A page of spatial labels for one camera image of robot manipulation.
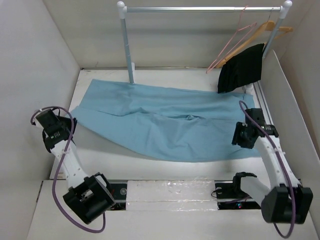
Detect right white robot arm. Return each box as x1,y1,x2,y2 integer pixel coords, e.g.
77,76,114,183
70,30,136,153
231,108,313,225

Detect white metal clothes rack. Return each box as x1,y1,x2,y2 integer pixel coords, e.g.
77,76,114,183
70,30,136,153
116,0,294,101

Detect light blue trousers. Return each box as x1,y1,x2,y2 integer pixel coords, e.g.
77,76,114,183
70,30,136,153
71,79,259,163

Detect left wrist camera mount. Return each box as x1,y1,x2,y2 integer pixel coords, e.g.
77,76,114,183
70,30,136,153
30,109,44,130

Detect pink wire hanger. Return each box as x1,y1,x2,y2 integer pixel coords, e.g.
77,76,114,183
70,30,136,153
205,5,257,74

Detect wooden hanger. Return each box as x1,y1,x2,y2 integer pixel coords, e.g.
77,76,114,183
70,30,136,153
216,7,294,69

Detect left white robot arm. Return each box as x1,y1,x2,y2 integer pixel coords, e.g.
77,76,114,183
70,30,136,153
34,107,116,225

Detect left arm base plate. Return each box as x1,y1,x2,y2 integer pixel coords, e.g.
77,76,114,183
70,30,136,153
109,181,128,211

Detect black garment on hanger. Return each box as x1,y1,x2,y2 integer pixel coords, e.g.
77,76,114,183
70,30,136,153
217,43,265,94

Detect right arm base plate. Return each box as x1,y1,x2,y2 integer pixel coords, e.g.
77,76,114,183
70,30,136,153
211,181,261,210

